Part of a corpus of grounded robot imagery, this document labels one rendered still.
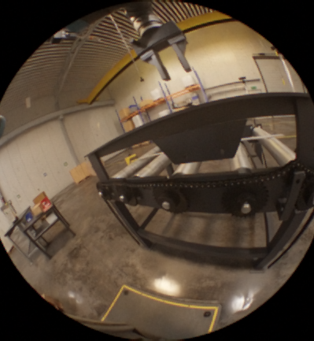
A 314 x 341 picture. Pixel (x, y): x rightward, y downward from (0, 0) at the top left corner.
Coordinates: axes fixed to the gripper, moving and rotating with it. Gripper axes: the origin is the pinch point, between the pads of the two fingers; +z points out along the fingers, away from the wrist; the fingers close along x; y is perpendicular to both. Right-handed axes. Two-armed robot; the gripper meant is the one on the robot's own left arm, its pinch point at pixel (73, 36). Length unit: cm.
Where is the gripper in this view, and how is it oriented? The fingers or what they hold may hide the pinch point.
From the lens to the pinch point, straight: 91.2
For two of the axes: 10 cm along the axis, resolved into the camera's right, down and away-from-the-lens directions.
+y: -8.0, 0.8, 6.0
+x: 3.4, 8.7, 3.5
